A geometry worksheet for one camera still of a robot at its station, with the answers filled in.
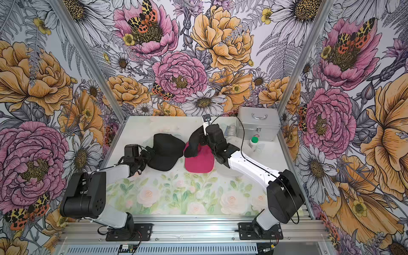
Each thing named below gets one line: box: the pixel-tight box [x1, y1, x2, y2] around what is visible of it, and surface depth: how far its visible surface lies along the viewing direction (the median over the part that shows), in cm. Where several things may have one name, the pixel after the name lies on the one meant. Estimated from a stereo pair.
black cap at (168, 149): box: [147, 133, 186, 172], surface depth 99 cm
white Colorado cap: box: [215, 162, 244, 178], surface depth 94 cm
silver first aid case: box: [236, 106, 282, 142], surface depth 104 cm
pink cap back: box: [183, 141, 216, 174], surface depth 97 cm
